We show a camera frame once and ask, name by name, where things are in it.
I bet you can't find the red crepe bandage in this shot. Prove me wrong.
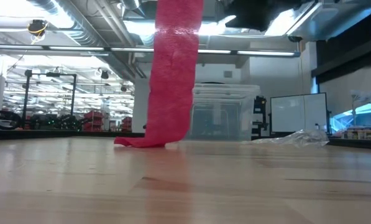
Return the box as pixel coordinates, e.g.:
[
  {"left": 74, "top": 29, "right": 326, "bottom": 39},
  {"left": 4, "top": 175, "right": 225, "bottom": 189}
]
[{"left": 113, "top": 0, "right": 204, "bottom": 149}]

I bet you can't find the large red bin rack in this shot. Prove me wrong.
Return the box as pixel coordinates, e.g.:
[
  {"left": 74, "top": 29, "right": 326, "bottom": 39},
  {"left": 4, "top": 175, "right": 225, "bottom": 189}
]
[{"left": 82, "top": 110, "right": 105, "bottom": 133}]

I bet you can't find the black gantry frame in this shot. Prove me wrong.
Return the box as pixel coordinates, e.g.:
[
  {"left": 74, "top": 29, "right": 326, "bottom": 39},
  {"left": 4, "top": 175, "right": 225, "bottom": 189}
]
[{"left": 21, "top": 69, "right": 78, "bottom": 129}]

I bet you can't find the whiteboard on black stand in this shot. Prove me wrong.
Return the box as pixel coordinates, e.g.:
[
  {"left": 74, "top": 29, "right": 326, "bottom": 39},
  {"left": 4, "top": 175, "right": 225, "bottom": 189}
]
[{"left": 269, "top": 92, "right": 329, "bottom": 135}]

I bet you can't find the long ceiling light bar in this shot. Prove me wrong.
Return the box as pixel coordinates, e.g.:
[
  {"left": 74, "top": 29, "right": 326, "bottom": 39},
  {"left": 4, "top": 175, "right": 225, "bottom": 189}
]
[{"left": 0, "top": 44, "right": 301, "bottom": 58}]

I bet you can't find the clear plastic storage box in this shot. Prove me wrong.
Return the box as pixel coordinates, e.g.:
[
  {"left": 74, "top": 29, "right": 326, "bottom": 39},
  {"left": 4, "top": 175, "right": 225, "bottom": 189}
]
[{"left": 190, "top": 83, "right": 261, "bottom": 142}]

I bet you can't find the black equipment stand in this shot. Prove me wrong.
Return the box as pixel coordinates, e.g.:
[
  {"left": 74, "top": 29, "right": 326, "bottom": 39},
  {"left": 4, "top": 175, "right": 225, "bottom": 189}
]
[{"left": 252, "top": 95, "right": 269, "bottom": 138}]

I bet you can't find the crumpled clear plastic wrapper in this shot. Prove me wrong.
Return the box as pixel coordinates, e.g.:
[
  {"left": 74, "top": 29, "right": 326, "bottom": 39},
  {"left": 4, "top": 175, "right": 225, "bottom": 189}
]
[{"left": 243, "top": 129, "right": 330, "bottom": 148}]

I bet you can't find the small red bin rack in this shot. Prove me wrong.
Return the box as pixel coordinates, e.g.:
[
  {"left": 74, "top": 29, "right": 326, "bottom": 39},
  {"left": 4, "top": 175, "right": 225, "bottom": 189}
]
[{"left": 121, "top": 116, "right": 133, "bottom": 133}]

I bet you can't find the black ceiling camera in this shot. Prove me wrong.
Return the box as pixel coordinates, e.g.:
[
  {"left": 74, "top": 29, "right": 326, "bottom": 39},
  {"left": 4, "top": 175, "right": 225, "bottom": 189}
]
[{"left": 27, "top": 19, "right": 48, "bottom": 37}]

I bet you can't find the shelf with small items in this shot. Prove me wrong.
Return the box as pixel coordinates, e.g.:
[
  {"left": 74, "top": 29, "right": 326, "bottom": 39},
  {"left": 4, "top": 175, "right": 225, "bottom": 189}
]
[{"left": 342, "top": 126, "right": 371, "bottom": 141}]

